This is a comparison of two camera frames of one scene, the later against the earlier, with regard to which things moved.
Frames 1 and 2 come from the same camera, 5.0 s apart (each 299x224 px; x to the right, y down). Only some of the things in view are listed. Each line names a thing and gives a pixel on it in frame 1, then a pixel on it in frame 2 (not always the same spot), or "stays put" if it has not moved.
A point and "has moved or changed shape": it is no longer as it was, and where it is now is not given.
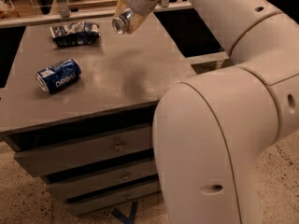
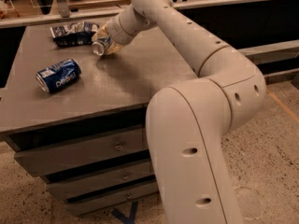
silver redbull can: [120, 22] has moved or changed shape
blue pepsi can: [59, 75] stays put
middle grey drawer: [80, 187] stays put
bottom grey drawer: [94, 203] stays put
